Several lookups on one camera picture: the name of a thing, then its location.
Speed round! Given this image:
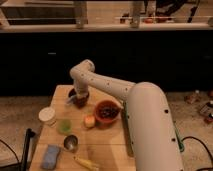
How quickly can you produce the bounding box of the orange fruit piece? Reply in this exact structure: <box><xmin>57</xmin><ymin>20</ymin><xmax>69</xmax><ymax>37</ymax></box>
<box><xmin>84</xmin><ymin>115</ymin><xmax>96</xmax><ymax>128</ymax></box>

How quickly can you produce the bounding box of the blue sponge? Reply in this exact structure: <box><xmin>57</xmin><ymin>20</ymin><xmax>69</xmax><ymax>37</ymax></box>
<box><xmin>41</xmin><ymin>145</ymin><xmax>61</xmax><ymax>170</ymax></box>

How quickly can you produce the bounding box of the green tray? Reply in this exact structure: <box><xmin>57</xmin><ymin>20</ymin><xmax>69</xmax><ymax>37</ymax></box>
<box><xmin>121</xmin><ymin>102</ymin><xmax>185</xmax><ymax>157</ymax></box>

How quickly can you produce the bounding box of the yellow corn cob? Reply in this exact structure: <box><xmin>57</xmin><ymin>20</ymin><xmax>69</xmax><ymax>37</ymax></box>
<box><xmin>74</xmin><ymin>157</ymin><xmax>100</xmax><ymax>171</ymax></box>

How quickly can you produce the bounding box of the black cable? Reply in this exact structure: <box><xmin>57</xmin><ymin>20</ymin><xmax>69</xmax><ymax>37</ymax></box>
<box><xmin>0</xmin><ymin>138</ymin><xmax>22</xmax><ymax>165</ymax></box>

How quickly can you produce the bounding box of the orange bowl with dark berries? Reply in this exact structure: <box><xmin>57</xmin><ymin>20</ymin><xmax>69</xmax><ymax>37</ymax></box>
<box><xmin>93</xmin><ymin>100</ymin><xmax>121</xmax><ymax>125</ymax></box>

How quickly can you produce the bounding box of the black chair frame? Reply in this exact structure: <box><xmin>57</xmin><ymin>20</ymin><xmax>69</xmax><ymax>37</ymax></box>
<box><xmin>0</xmin><ymin>128</ymin><xmax>36</xmax><ymax>171</ymax></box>

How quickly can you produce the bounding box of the metal measuring cup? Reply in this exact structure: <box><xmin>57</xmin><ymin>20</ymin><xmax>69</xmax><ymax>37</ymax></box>
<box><xmin>63</xmin><ymin>135</ymin><xmax>78</xmax><ymax>152</ymax></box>

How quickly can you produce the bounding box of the purple bowl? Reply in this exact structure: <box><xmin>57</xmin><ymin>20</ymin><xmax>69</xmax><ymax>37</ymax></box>
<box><xmin>68</xmin><ymin>89</ymin><xmax>89</xmax><ymax>108</ymax></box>

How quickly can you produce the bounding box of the green cup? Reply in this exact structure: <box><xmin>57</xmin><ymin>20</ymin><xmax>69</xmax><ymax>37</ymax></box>
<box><xmin>57</xmin><ymin>119</ymin><xmax>71</xmax><ymax>135</ymax></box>

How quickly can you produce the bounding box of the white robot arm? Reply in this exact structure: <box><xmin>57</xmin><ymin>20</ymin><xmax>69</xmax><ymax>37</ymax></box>
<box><xmin>69</xmin><ymin>59</ymin><xmax>184</xmax><ymax>171</ymax></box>

